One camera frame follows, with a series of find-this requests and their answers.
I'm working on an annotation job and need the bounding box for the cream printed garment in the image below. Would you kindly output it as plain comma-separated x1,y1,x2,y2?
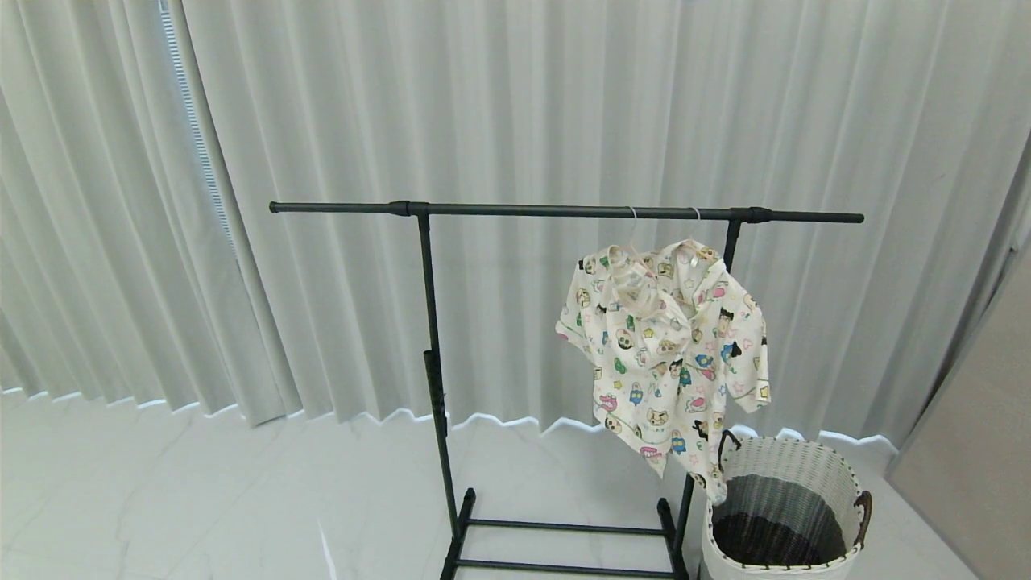
602,244,673,331
555,238,772,507

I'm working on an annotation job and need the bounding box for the black clothes rack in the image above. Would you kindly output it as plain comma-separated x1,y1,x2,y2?
269,200,865,580

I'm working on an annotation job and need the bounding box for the white laundry basket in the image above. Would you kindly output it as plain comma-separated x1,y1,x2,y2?
701,429,874,580

